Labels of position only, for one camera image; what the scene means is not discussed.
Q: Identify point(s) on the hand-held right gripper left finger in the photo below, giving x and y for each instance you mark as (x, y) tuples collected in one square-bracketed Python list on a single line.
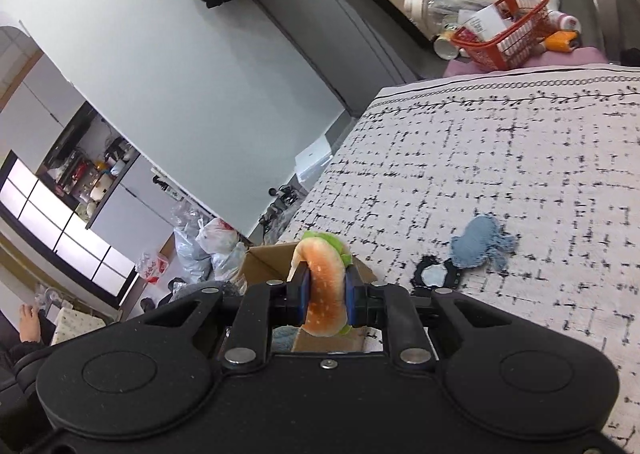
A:
[(303, 296)]

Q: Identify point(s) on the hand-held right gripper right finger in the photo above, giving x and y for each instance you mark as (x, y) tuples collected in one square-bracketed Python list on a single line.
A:
[(352, 296)]

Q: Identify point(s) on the soft burger toy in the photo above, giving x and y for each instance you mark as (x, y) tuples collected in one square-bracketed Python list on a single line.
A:
[(325, 284)]

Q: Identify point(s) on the grey plush toy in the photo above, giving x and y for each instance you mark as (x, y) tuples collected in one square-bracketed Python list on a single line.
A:
[(284, 338)]

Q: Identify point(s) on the brown cardboard box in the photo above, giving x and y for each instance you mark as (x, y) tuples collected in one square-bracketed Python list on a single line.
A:
[(270, 261)]

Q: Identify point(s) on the person's left forearm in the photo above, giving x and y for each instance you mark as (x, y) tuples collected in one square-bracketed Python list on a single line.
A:
[(22, 359)]

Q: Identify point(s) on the person's left hand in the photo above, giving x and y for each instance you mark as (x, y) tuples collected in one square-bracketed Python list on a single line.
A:
[(29, 326)]

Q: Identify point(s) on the clear plastic bag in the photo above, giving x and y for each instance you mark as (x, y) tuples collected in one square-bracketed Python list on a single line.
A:
[(228, 264)]

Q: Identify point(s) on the small black fabric item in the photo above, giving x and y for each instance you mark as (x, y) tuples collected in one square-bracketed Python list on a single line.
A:
[(435, 276)]

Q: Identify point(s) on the dark grey fuzzy cloth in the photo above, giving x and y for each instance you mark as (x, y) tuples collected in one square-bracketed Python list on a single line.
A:
[(205, 288)]

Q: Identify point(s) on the grey plastic bag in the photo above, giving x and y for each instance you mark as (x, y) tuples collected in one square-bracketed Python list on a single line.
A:
[(189, 251)]

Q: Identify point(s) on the blue knitted cloth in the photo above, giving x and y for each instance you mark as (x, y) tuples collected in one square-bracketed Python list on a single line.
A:
[(480, 244)]

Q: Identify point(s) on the white storage box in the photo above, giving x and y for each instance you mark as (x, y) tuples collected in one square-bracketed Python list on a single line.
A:
[(314, 159)]

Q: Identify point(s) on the small white red plastic bag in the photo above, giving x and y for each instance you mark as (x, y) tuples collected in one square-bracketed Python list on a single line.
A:
[(152, 267)]

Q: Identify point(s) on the white black printed bed blanket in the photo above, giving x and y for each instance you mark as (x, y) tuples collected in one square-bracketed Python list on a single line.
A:
[(500, 159)]

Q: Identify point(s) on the cream polka dot cushion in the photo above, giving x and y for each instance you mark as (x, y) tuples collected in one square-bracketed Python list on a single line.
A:
[(77, 326)]

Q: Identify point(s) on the white kitchen cabinet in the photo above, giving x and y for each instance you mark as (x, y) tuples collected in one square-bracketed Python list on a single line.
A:
[(60, 214)]

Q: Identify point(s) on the dark grey door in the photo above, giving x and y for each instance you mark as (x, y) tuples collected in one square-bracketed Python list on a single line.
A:
[(340, 34)]

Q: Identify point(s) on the paper cup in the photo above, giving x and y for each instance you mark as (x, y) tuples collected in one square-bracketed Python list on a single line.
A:
[(446, 45)]

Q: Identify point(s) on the red plastic basket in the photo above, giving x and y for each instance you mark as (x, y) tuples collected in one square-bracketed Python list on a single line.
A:
[(510, 52)]

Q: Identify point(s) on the large clear plastic bottle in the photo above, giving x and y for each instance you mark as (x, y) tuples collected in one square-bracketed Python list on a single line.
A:
[(440, 7)]

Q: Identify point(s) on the white carton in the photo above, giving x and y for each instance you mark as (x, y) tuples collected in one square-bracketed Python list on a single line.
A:
[(485, 24)]

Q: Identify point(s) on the pink bed sheet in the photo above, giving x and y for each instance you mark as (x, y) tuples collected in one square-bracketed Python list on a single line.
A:
[(575, 57)]

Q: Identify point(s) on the orange bottle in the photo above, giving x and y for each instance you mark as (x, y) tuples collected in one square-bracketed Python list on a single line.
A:
[(560, 41)]

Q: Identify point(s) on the white pink bottle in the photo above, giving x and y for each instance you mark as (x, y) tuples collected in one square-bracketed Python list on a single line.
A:
[(564, 20)]

